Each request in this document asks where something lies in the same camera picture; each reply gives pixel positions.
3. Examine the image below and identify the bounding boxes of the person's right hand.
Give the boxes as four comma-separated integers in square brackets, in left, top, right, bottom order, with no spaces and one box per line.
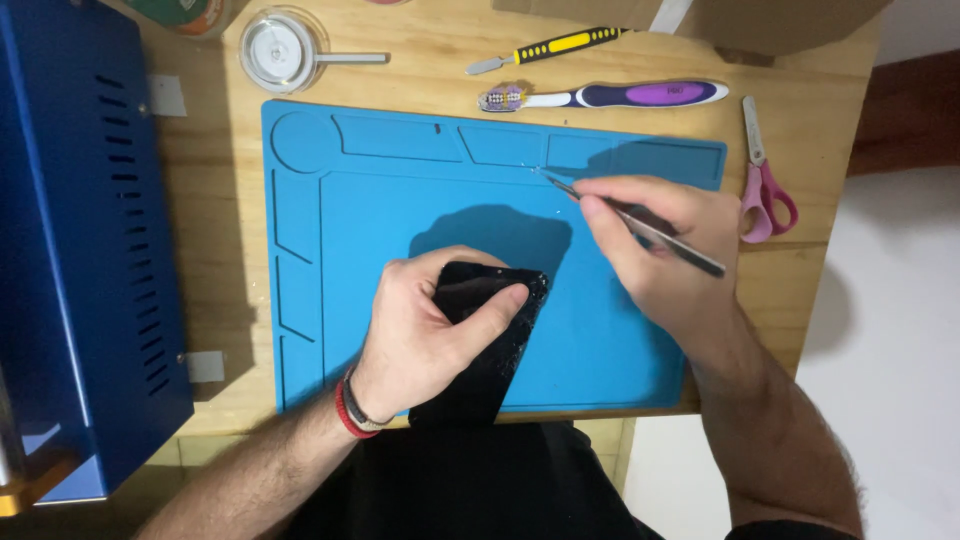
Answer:
[571,176,744,348]

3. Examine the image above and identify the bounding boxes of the person's left hand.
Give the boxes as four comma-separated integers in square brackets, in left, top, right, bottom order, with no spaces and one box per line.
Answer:
[350,244,531,422]

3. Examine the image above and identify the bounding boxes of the metal tweezers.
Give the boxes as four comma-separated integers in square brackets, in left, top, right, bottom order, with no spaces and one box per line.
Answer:
[546,174,727,279]

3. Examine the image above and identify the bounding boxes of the black cracked phone screen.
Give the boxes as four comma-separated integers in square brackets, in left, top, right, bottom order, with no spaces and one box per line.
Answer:
[407,261,550,430]

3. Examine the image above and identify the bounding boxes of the blue silicone repair mat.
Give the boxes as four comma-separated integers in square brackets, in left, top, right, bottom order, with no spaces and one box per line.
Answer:
[261,99,729,415]

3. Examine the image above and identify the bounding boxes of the person's black clothing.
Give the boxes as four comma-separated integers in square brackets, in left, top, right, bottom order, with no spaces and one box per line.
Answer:
[281,420,856,540]

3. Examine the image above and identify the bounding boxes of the purple white toothbrush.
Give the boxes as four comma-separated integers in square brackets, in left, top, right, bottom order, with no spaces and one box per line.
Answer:
[477,79,730,114]

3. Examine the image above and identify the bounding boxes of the cardboard box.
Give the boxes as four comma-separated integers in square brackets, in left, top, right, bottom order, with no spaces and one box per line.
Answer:
[492,0,894,58]

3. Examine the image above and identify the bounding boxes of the yellow black spudger tool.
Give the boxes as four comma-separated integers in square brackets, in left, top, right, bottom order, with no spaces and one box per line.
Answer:
[464,27,630,77]

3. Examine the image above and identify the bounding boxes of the white paper strip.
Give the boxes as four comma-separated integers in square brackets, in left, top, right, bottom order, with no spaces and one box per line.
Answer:
[648,0,694,36]

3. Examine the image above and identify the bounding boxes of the clear round plastic container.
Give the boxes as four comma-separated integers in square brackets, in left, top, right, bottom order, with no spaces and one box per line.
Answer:
[239,6,331,95]

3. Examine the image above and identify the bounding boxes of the blue metal machine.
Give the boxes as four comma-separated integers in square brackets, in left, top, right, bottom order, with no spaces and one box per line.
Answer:
[0,0,196,519]

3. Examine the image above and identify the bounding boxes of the green orange tape roll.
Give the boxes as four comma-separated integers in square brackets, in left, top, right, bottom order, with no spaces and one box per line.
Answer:
[123,0,234,39]

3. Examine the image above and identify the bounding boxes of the red bracelet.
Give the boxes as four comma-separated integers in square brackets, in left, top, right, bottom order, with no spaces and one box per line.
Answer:
[334,378,381,441]

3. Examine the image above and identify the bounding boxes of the pink handled scissors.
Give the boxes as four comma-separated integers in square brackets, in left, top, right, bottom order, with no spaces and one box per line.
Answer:
[739,95,799,245]

